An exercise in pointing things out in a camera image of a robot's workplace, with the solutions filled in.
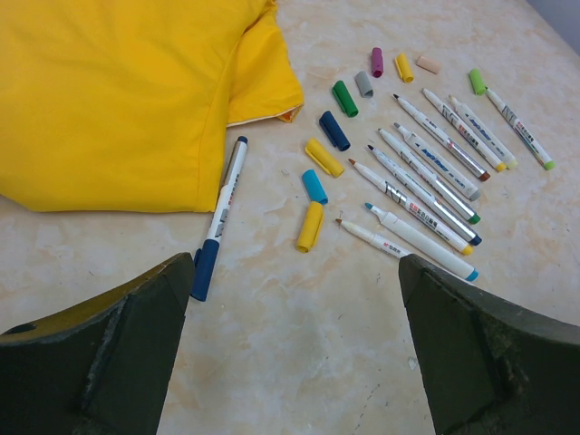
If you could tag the navy pen cap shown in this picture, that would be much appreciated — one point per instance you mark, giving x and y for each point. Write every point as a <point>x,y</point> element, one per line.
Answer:
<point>333,131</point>

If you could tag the lime green cap marker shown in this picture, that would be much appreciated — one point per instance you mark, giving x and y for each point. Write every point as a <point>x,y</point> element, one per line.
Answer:
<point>522,131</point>

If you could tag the beige pen cap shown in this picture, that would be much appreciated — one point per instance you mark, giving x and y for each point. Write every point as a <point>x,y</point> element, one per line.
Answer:
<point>428,64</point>

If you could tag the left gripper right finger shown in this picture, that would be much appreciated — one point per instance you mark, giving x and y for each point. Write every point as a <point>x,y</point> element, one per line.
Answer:
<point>489,366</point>

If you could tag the yellow cap silver marker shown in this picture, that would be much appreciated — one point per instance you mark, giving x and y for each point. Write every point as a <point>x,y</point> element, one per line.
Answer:
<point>373,239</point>

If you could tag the yellow pen cap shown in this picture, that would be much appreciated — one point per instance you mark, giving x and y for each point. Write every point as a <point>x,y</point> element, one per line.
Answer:
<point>404,68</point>
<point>311,227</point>
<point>323,158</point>

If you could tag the yellow cap short marker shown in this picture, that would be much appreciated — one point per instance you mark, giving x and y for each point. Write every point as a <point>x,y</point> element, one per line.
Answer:
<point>415,208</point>

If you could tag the beige cap marker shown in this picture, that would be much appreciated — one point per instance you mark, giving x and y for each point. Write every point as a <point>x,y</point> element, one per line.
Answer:
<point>484,132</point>

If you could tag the magenta pen cap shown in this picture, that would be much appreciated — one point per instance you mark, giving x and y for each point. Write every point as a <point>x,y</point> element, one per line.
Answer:
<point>377,62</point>

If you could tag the grey pen cap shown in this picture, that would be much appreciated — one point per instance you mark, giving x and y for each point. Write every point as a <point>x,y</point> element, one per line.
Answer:
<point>364,84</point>

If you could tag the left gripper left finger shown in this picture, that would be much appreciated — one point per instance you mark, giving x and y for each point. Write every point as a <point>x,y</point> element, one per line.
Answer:
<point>101,366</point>

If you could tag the yellow printed t-shirt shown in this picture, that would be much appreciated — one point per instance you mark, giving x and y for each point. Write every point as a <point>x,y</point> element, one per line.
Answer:
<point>124,105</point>

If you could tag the grey cap marker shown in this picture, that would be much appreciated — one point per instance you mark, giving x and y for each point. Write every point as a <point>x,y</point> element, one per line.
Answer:
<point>440,164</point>

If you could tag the yellow cap rainbow marker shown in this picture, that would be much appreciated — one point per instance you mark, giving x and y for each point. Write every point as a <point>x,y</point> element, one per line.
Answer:
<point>465,131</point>

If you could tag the navy cap rainbow marker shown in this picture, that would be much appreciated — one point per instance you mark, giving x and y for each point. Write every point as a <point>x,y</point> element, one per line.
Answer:
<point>440,209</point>

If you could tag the cyan pen cap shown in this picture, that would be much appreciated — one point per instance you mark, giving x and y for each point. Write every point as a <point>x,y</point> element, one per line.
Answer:
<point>314,188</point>

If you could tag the cyan cap marker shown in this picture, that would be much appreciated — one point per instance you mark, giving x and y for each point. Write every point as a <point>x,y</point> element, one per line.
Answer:
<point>427,246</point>

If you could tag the lime green pen cap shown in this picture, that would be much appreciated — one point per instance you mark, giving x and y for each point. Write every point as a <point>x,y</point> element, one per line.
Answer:
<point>478,84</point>

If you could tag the navy cap white marker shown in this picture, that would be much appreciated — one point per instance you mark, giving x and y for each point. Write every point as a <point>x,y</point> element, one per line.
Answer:
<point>206,256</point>

